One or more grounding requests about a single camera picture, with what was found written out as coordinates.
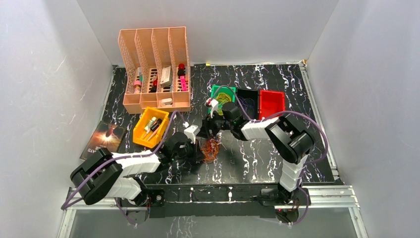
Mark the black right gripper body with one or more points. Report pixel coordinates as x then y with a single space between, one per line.
219 123

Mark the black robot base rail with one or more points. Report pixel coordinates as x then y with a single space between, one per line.
207 200

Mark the yellow plastic bin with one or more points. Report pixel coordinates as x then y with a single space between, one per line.
154 138

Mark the white box in organizer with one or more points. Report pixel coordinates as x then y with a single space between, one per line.
166 77

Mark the white glue stick tube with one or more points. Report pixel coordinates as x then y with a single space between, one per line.
150 123

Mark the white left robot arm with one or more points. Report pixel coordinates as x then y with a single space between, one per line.
108 175

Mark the white stapler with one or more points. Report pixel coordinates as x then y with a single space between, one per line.
166 102

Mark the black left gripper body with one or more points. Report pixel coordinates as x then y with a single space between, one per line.
198 152

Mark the red plastic bin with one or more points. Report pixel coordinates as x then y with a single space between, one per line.
271 102

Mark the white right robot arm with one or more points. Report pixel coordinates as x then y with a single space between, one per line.
288 135

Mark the pink highlighter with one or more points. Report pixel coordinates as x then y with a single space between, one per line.
183 83

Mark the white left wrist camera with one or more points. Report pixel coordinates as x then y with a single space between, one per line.
191 131

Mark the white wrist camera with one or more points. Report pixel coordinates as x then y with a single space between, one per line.
191 131
212 104

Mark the green plastic bin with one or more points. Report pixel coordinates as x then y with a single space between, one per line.
224 95

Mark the dark illustrated book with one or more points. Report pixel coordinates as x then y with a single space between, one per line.
106 135

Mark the pink pen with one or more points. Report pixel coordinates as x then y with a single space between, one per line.
148 132

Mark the red black stamp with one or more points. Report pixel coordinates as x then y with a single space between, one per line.
181 70

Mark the peach desk file organizer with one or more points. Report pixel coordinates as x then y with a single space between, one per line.
145 53

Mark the black cylinder marker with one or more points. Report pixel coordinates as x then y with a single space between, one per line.
157 124

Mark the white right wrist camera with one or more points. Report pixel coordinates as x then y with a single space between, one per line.
212 104

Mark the black plastic bin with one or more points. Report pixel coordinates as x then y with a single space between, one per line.
250 100

